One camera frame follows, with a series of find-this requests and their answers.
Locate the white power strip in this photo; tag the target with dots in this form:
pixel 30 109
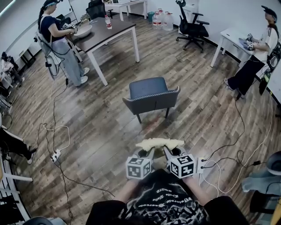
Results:
pixel 56 155
pixel 200 164

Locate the red label water bottle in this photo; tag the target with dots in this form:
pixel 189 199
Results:
pixel 109 23

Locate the cream yellow checked clothes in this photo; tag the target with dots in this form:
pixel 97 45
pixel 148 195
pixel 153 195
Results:
pixel 160 142

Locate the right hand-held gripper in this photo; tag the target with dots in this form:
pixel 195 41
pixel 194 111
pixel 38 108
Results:
pixel 183 167

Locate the white table frame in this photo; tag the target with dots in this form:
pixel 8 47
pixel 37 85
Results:
pixel 19 177

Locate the black office chair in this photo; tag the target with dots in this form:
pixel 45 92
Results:
pixel 193 28
pixel 96 11

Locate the person's black printed shirt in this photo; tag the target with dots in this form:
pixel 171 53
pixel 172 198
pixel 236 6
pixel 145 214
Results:
pixel 164 197

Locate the small white desk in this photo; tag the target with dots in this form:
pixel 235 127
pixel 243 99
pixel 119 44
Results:
pixel 230 35

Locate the dark grey armchair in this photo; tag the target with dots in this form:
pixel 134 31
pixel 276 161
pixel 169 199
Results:
pixel 149 88

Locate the black green hanging pouch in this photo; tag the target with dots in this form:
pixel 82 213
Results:
pixel 264 83

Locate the grey bowl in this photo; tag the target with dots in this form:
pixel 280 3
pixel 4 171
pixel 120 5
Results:
pixel 84 31

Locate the long white desk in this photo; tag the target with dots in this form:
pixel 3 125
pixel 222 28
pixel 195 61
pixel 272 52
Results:
pixel 131 3

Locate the person's right forearm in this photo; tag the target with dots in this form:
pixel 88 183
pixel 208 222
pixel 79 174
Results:
pixel 197 191

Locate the blue denim jacket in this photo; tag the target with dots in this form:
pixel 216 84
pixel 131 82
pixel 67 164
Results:
pixel 256 180

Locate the clear water jug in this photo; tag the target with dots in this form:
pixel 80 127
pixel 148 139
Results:
pixel 161 12
pixel 157 22
pixel 168 23

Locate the teal waste bin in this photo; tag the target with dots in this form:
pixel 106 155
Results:
pixel 150 17

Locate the dark table with white legs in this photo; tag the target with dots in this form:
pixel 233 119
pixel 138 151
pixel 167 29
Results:
pixel 109 35

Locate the black backpack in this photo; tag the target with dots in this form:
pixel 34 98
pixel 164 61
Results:
pixel 274 57

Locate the person's left forearm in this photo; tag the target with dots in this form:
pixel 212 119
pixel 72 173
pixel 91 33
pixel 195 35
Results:
pixel 130 191

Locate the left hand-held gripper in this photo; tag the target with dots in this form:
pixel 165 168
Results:
pixel 136 170

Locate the black power adapter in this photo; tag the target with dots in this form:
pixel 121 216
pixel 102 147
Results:
pixel 256 163

